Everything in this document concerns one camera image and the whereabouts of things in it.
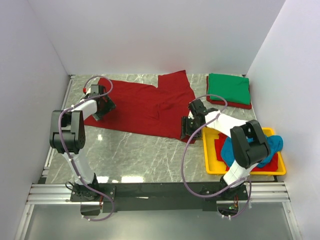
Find dark red t-shirt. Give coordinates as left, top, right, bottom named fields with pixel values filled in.
left=84, top=70, right=195, bottom=142

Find folded red t-shirt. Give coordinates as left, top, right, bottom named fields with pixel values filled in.
left=206, top=76, right=252, bottom=110

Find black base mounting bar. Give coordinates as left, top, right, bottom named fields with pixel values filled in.
left=70, top=182, right=249, bottom=216

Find yellow plastic bin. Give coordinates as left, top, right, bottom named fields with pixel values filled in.
left=202, top=127, right=287, bottom=176

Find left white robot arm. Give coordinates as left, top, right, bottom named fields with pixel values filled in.
left=49, top=84, right=116, bottom=201

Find blue t-shirt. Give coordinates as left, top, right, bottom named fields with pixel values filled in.
left=221, top=134, right=285, bottom=169

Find bright red t-shirt in bin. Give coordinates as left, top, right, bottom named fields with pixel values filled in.
left=214, top=132, right=280, bottom=173

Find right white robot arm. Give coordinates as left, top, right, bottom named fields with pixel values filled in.
left=181, top=99, right=271, bottom=200

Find folded green t-shirt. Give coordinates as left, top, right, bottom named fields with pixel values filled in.
left=207, top=73, right=251, bottom=105

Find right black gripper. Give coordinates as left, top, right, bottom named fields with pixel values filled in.
left=180, top=116, right=203, bottom=141

